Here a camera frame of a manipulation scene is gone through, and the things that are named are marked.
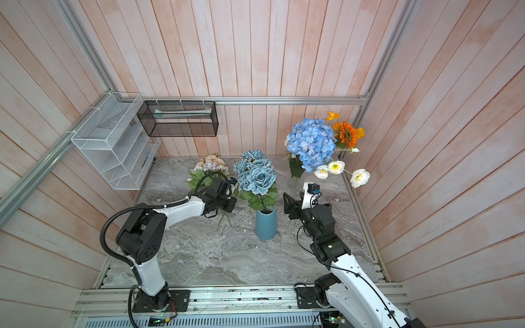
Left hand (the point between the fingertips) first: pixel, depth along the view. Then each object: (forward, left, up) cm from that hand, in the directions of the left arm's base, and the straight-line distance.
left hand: (233, 204), depth 96 cm
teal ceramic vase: (-15, -15, +10) cm, 24 cm away
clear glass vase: (+11, -29, +4) cm, 32 cm away
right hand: (-7, -25, +20) cm, 33 cm away
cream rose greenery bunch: (+16, +15, +6) cm, 23 cm away
